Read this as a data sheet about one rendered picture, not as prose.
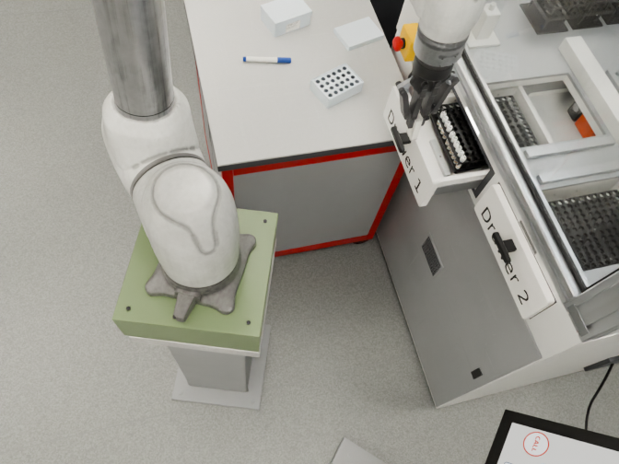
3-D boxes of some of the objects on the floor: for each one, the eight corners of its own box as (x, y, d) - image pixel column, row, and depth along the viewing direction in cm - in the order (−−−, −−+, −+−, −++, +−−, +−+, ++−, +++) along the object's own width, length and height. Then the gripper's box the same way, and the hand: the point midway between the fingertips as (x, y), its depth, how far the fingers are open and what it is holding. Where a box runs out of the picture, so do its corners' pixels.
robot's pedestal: (171, 400, 175) (122, 341, 108) (190, 316, 189) (156, 217, 122) (259, 410, 176) (263, 358, 109) (271, 326, 190) (281, 234, 123)
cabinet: (429, 415, 181) (544, 365, 110) (349, 175, 224) (394, 28, 154) (654, 356, 200) (874, 281, 129) (540, 145, 243) (659, 1, 172)
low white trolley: (228, 277, 197) (217, 166, 130) (204, 147, 223) (183, -2, 156) (370, 250, 209) (427, 134, 141) (331, 130, 235) (363, -17, 167)
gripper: (410, 73, 92) (389, 154, 113) (477, 60, 94) (444, 143, 115) (396, 44, 95) (378, 128, 116) (461, 32, 97) (432, 117, 118)
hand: (414, 125), depth 112 cm, fingers closed
